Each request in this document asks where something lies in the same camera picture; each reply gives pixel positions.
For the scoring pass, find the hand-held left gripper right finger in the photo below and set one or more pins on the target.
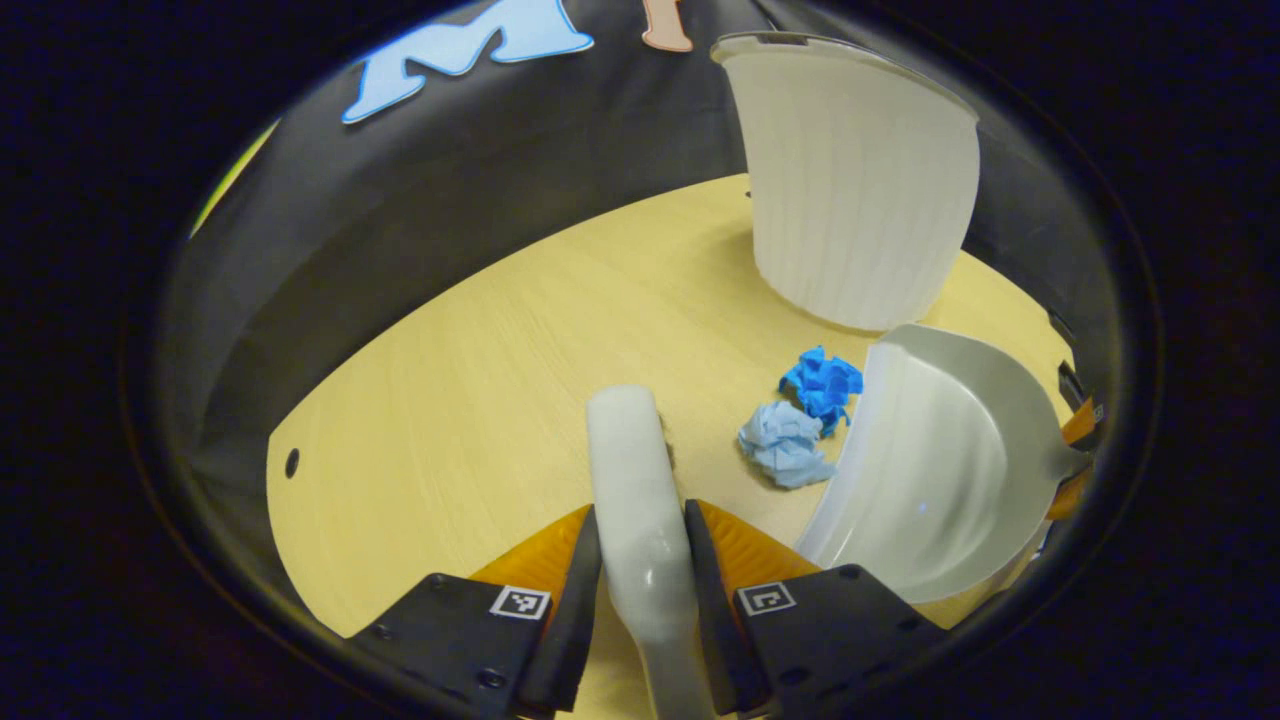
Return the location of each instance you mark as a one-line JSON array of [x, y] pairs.
[[710, 620]]

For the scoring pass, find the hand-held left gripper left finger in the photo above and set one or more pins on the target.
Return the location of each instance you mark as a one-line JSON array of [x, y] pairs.
[[575, 620]]

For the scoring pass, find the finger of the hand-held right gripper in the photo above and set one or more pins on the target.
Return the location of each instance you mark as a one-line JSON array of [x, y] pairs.
[[1085, 425], [1070, 495]]

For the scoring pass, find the white dustpan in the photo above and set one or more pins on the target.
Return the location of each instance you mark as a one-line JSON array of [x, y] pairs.
[[940, 470]]

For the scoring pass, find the light blue paper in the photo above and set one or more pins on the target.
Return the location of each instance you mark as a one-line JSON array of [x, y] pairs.
[[785, 445]]

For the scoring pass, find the dark blue paper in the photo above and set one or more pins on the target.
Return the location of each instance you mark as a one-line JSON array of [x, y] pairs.
[[822, 385]]

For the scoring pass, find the white garbage bin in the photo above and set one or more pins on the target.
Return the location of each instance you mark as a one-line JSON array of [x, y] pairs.
[[850, 200]]

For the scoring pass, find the wooden desktop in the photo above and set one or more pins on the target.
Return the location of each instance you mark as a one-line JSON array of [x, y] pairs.
[[480, 400]]

